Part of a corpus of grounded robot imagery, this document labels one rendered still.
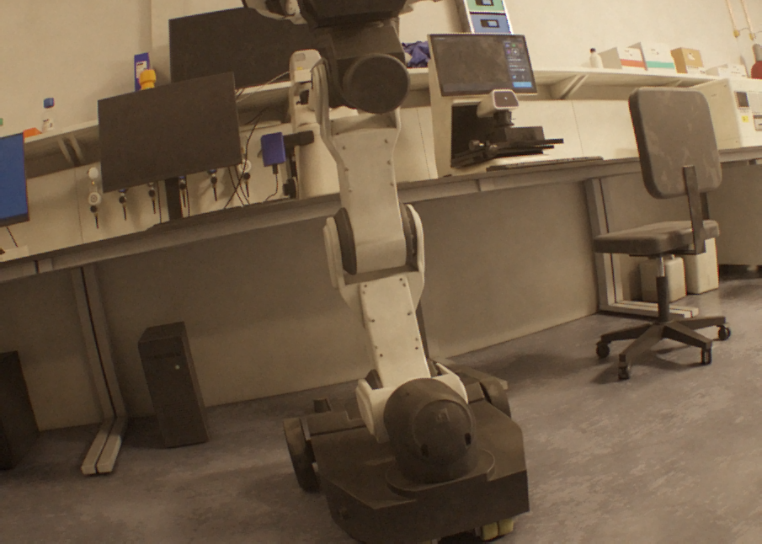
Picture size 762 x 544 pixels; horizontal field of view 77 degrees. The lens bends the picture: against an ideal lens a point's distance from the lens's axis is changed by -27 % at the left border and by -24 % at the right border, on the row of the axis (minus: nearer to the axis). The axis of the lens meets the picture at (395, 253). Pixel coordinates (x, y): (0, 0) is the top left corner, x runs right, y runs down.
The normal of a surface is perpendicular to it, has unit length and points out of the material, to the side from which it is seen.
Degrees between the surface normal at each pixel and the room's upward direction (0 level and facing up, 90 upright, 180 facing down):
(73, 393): 90
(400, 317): 72
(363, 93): 107
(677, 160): 90
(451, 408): 62
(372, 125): 35
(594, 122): 90
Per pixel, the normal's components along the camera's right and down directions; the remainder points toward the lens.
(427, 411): -0.06, -0.47
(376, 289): 0.14, -0.28
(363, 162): 0.22, 0.20
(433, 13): 0.32, 0.00
